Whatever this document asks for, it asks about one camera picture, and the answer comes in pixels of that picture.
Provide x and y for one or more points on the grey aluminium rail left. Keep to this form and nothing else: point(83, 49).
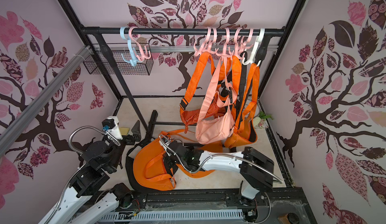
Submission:
point(11, 133)

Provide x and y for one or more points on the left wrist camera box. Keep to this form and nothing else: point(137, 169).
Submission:
point(111, 126)

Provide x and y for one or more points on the left metal flex conduit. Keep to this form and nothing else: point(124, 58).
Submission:
point(100, 159)

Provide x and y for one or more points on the metal flex conduit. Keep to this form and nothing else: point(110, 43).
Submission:
point(100, 159)
point(217, 160)

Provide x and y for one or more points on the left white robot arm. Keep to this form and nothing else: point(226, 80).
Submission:
point(120, 196)

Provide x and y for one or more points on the dark orange strapped bag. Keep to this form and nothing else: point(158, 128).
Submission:
point(234, 74)

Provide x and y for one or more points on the yellow sponge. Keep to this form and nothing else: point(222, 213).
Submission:
point(124, 131)

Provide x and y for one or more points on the floral cloth mat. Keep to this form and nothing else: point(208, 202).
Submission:
point(264, 117)

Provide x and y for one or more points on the pink plastic hook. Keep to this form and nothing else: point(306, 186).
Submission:
point(244, 42)
point(237, 44)
point(144, 53)
point(213, 41)
point(225, 52)
point(199, 51)

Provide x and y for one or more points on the light blue plastic hook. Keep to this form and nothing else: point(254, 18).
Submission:
point(133, 59)

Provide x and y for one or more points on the black clothes rack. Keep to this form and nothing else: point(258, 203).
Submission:
point(105, 49)

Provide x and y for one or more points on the white perforated cable tray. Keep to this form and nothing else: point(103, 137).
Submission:
point(181, 215)

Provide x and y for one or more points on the bright orange sling bag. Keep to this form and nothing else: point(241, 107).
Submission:
point(244, 132)

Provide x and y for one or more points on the white toy radish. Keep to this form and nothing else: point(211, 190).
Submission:
point(256, 122)

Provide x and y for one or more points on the right metal flex conduit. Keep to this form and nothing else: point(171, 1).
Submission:
point(217, 160)

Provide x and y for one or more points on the black wire basket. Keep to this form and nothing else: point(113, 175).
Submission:
point(98, 65)

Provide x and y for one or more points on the orange backpack with straps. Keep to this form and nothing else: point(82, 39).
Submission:
point(153, 169)

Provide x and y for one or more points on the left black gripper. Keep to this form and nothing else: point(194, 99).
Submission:
point(136, 131)

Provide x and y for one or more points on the white plastic hook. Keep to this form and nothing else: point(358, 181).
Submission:
point(256, 45)

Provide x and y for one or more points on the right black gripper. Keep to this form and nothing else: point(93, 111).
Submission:
point(174, 147)

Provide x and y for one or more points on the peach pink bag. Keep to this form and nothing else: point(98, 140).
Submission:
point(215, 121)

